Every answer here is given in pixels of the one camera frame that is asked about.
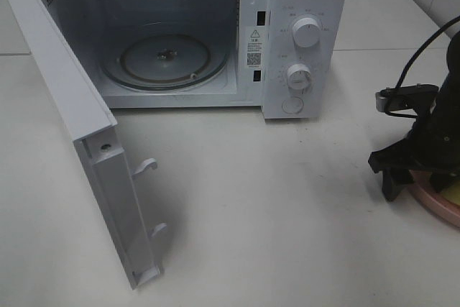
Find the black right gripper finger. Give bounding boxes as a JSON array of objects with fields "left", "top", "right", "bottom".
[
  {"left": 382, "top": 168, "right": 413, "bottom": 202},
  {"left": 429, "top": 170, "right": 459, "bottom": 193}
]

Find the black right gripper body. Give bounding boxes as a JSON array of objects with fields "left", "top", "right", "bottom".
[{"left": 369, "top": 75, "right": 459, "bottom": 173}]

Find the toast sandwich with cheese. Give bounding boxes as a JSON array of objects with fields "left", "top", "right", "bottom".
[{"left": 441, "top": 184, "right": 460, "bottom": 205}]

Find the pink round plate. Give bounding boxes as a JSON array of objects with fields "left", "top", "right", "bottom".
[{"left": 408, "top": 170, "right": 459, "bottom": 228}]

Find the round white door button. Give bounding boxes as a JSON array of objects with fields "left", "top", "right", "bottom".
[{"left": 282, "top": 96, "right": 304, "bottom": 114}]

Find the white microwave door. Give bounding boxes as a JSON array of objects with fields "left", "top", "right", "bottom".
[{"left": 8, "top": 0, "right": 167, "bottom": 289}]

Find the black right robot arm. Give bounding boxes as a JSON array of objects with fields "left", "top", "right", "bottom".
[{"left": 369, "top": 34, "right": 459, "bottom": 201}]

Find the lower white timer knob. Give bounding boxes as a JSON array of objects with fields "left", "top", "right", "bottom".
[{"left": 286, "top": 63, "right": 311, "bottom": 91}]

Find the upper white power knob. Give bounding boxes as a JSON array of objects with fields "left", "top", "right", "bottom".
[{"left": 291, "top": 16, "right": 322, "bottom": 48}]

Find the white microwave oven body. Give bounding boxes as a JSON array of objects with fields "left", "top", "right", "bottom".
[{"left": 45, "top": 0, "right": 344, "bottom": 119}]

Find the glass microwave turntable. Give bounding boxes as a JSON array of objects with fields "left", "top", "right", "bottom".
[{"left": 100, "top": 22, "right": 235, "bottom": 91}]

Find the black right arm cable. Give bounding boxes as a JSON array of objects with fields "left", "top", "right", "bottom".
[{"left": 386, "top": 15, "right": 460, "bottom": 119}]

